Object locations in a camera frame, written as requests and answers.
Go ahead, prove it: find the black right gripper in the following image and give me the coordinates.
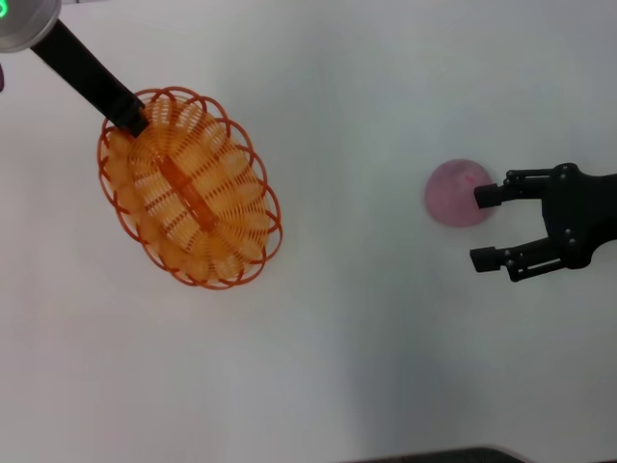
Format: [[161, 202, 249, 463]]
[[469, 162, 617, 284]]

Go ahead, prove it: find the orange woven plastic basket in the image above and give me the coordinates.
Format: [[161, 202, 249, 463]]
[[97, 86, 282, 290]]

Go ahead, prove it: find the pink peach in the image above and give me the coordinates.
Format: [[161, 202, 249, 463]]
[[423, 157, 497, 229]]

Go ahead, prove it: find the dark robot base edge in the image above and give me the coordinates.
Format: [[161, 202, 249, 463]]
[[336, 446, 532, 463]]

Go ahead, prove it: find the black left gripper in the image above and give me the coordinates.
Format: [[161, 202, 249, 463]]
[[28, 17, 150, 139]]

